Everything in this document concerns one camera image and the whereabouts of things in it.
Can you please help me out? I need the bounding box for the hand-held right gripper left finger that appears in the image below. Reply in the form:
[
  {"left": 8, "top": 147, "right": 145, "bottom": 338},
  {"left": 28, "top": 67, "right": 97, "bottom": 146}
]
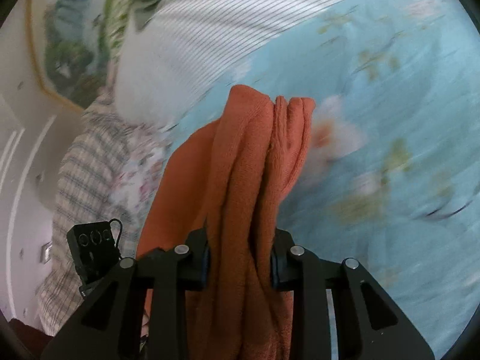
[{"left": 39, "top": 229, "right": 211, "bottom": 360}]

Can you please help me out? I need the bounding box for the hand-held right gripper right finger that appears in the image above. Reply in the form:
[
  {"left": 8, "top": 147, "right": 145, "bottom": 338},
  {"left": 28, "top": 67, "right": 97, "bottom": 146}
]
[{"left": 270, "top": 229, "right": 436, "bottom": 360}]

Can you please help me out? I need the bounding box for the orange knitted sweater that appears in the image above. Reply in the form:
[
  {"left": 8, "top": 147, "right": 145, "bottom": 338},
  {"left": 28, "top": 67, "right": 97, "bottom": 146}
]
[{"left": 136, "top": 84, "right": 316, "bottom": 360}]

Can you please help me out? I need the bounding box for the plaid cloth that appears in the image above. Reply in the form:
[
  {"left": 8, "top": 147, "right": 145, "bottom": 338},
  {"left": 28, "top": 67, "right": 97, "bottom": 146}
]
[{"left": 35, "top": 94, "right": 166, "bottom": 336}]

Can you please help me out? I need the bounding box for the pink floral cloth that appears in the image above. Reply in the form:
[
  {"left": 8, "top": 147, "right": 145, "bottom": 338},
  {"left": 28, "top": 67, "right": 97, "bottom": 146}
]
[{"left": 112, "top": 127, "right": 173, "bottom": 226}]

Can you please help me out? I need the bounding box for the light blue floral bed sheet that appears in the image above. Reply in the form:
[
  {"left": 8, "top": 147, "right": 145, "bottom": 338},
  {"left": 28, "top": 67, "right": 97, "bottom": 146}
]
[{"left": 165, "top": 0, "right": 480, "bottom": 360}]

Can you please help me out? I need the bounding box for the framed landscape painting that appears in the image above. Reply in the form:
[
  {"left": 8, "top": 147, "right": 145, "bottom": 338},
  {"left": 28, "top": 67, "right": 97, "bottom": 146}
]
[{"left": 24, "top": 0, "right": 124, "bottom": 111}]

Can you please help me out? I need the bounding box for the green patterned cushion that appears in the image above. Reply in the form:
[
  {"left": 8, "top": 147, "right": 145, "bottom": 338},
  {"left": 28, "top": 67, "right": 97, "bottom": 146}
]
[{"left": 99, "top": 0, "right": 139, "bottom": 57}]

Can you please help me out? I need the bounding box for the white striped pillow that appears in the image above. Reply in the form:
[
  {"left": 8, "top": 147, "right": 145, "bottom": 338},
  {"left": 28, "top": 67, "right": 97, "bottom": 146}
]
[{"left": 112, "top": 0, "right": 413, "bottom": 128}]

